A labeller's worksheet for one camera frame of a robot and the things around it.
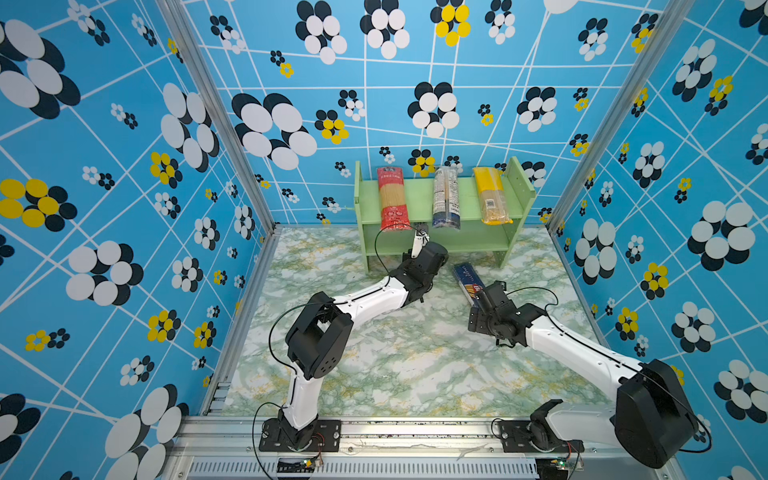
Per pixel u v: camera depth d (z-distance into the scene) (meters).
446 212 0.83
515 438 0.72
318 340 0.49
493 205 0.83
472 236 0.94
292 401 0.58
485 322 0.78
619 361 0.45
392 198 0.87
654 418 0.41
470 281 1.00
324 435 0.73
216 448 0.76
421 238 0.76
